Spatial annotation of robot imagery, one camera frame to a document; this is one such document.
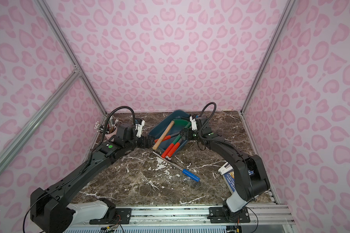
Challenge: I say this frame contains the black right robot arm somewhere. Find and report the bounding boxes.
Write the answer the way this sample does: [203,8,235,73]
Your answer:
[180,116,270,214]

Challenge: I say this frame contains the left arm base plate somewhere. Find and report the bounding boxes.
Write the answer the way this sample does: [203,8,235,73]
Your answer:
[89,208,132,225]

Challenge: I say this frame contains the green handled garden tool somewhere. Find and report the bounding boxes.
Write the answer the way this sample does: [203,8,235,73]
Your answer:
[161,119,191,158]

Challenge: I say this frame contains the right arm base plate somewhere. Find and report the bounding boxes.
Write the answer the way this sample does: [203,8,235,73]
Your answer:
[207,206,250,223]

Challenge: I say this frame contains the left aluminium frame strut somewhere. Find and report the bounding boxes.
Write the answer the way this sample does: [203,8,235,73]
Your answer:
[0,69,80,175]

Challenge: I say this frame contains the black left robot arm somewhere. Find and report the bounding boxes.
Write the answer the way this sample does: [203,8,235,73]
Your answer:
[28,118,154,233]

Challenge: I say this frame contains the pens bundle in cup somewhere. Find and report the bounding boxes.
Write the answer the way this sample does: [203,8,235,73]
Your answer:
[94,116,119,134]

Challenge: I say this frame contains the wooden handled tool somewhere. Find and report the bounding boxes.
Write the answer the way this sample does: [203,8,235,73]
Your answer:
[152,120,175,150]

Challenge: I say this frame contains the blue printed booklet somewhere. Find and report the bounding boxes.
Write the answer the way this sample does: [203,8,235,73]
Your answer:
[218,161,254,193]

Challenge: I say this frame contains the pink pen cup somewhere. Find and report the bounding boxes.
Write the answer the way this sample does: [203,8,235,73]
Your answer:
[105,128,118,138]

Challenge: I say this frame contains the blue handled metal tool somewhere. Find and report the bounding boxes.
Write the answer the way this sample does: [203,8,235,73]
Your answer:
[152,151,200,182]

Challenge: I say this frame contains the teal plastic storage box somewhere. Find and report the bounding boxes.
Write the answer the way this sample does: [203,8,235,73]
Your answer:
[148,110,190,156]

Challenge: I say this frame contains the aluminium front rail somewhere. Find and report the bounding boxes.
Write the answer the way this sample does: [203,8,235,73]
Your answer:
[63,204,298,233]

